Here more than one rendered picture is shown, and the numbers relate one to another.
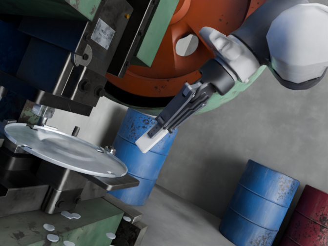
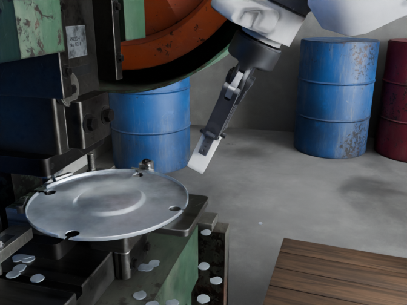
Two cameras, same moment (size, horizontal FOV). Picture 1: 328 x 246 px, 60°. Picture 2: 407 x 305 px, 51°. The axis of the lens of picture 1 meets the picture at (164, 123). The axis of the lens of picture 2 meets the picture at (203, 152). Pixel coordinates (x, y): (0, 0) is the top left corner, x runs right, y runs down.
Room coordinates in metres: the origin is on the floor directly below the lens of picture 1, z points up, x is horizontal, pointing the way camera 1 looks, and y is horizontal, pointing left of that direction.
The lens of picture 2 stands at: (-0.07, 0.09, 1.12)
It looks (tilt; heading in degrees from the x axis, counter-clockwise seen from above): 19 degrees down; 353
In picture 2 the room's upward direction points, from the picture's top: straight up
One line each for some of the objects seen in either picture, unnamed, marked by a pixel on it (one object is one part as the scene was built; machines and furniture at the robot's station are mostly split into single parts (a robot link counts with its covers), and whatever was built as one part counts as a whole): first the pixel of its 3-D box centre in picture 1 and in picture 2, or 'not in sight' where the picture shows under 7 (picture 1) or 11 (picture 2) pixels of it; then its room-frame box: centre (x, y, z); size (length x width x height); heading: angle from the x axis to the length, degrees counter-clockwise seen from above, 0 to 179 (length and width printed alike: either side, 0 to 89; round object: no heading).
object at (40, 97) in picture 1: (44, 99); (42, 152); (0.71, 0.30, 0.86); 0.20 x 0.16 x 0.05; 158
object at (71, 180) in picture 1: (73, 183); (135, 234); (0.65, 0.14, 0.72); 0.25 x 0.14 x 0.14; 68
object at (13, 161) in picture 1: (23, 150); (51, 220); (0.71, 0.30, 0.72); 0.20 x 0.16 x 0.03; 158
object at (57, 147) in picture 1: (70, 148); (109, 199); (0.66, 0.18, 0.78); 0.29 x 0.29 x 0.01
